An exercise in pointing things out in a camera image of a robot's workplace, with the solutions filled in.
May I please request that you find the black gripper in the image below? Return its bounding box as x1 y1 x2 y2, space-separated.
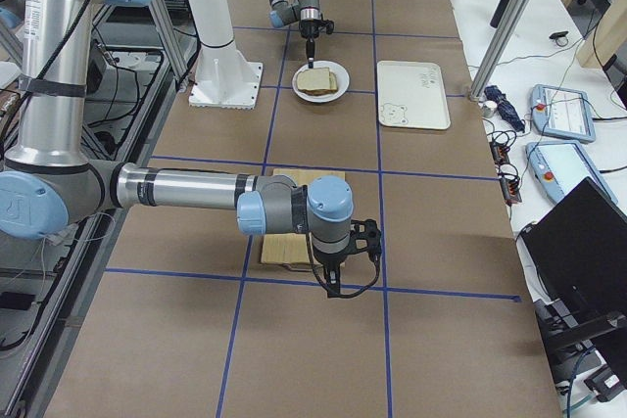
313 247 348 298
299 19 321 69

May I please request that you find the white round plate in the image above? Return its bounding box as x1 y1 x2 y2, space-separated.
292 61 350 104

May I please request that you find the top bread slice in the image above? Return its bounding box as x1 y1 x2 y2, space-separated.
296 68 332 92

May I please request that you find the bamboo cutting board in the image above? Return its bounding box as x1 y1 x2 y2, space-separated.
260 166 346 270

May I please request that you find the cream bear serving tray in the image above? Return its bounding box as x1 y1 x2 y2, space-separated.
377 61 451 131

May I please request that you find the black bottle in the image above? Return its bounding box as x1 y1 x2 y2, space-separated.
490 0 510 28

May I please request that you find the folded blue umbrella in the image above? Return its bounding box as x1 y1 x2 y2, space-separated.
484 85 525 132

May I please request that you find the black laptop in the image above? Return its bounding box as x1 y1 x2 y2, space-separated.
519 176 627 365

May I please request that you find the lower teach pendant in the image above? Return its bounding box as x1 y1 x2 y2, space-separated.
525 140 618 204

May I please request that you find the teach pendant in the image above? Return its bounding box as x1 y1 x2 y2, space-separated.
525 140 618 204
530 84 596 144

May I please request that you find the upper teach pendant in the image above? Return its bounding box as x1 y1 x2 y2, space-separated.
530 84 596 144

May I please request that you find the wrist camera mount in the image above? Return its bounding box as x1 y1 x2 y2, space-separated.
318 20 334 35
349 218 382 264

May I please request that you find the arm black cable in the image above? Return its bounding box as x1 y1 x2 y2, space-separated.
306 231 383 298

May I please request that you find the white camera mast base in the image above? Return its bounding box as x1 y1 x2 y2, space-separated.
188 0 264 110

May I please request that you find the aluminium frame post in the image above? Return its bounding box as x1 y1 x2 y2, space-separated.
468 0 529 102

